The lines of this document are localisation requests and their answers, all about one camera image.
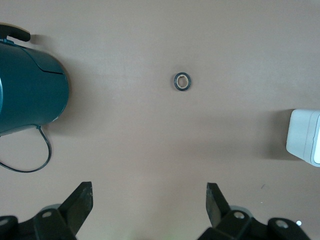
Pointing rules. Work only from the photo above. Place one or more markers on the black tape roll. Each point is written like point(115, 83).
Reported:
point(176, 81)

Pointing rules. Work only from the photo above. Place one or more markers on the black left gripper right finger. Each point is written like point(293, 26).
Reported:
point(217, 210)

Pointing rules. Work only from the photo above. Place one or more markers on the black bin foot pedal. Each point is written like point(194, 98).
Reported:
point(17, 33)

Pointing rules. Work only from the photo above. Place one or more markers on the brown table cover sheet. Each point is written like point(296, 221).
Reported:
point(150, 137)

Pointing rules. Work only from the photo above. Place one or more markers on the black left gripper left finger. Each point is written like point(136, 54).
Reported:
point(75, 210)

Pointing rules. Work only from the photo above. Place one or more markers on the small white lidded bin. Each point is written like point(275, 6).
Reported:
point(301, 135)

